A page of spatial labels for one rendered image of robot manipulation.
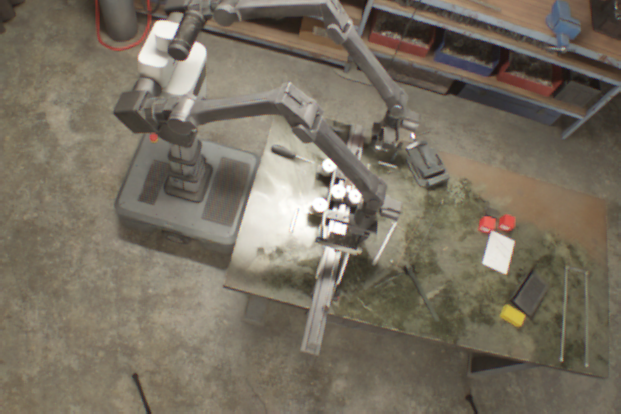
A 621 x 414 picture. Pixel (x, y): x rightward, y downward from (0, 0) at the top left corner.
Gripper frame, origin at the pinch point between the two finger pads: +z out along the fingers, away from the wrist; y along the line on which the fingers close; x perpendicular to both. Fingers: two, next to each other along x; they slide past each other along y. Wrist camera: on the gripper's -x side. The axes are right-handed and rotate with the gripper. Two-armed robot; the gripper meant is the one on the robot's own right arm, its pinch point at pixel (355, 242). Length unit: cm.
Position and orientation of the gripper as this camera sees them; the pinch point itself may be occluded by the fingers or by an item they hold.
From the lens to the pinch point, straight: 178.5
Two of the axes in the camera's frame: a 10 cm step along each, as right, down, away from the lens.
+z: -2.3, 8.1, 5.4
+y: -9.6, -2.7, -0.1
